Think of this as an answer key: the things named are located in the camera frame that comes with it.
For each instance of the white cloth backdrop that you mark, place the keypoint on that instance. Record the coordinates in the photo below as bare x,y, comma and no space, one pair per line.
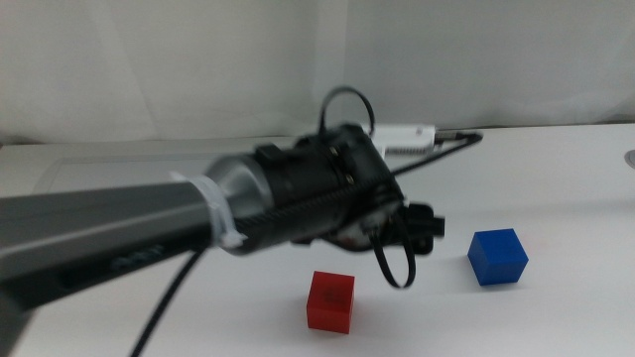
149,64

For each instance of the left grey black robot arm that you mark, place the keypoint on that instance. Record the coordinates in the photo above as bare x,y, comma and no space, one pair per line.
99,233

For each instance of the grey round table grommet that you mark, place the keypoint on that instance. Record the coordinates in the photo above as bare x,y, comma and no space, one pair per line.
631,159

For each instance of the blue cube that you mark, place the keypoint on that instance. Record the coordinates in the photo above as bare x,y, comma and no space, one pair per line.
498,258

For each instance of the red cube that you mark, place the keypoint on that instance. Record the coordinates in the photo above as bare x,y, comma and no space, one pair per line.
330,302

